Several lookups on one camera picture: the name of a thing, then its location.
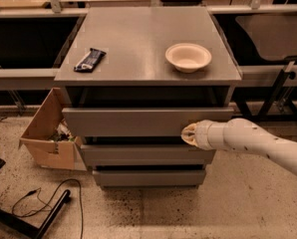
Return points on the black folding frame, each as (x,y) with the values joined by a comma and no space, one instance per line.
(277,106)

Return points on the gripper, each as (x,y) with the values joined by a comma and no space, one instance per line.
(203,134)

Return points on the white paper bowl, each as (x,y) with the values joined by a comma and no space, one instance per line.
(187,57)

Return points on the grey middle drawer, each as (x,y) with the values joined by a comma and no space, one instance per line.
(141,154)

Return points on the grey drawer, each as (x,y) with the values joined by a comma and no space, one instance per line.
(132,178)
(138,122)
(141,154)

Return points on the brown cardboard box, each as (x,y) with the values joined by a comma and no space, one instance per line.
(46,153)

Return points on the grey top drawer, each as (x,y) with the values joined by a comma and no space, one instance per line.
(138,122)

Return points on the grey bottom drawer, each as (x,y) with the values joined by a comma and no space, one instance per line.
(132,178)

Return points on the dark blue snack bar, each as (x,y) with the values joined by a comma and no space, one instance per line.
(90,61)

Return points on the grey drawer cabinet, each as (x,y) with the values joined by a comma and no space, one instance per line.
(134,74)

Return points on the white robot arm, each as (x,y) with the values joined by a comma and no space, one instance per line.
(244,136)

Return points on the trash in cardboard box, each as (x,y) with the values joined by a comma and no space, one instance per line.
(62,133)

